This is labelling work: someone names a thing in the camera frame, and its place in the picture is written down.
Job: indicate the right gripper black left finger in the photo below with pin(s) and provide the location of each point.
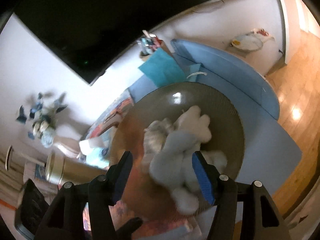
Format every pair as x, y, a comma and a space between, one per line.
64, 219

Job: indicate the light blue plush elephant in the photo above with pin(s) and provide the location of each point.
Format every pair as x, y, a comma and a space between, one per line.
172, 168

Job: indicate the white plush toy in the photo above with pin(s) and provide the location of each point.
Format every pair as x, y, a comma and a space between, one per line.
194, 123

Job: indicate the white books stack upright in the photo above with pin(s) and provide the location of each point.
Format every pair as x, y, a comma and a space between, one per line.
34, 172

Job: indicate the blue tissue box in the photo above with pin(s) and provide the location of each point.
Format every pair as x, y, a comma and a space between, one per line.
97, 151

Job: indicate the floral woven table cloth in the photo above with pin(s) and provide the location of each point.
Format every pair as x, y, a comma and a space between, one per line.
143, 196

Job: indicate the blue white artificial flower bouquet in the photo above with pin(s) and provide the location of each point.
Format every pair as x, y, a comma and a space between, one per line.
42, 117

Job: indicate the white plastic bag on floor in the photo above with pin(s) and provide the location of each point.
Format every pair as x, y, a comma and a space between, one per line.
251, 41

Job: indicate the teal paper bag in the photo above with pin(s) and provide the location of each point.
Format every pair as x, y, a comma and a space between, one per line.
162, 69

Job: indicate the pen holder cup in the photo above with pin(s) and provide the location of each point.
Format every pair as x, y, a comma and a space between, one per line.
148, 44

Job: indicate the black wall television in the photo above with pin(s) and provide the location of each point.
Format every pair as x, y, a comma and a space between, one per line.
89, 35

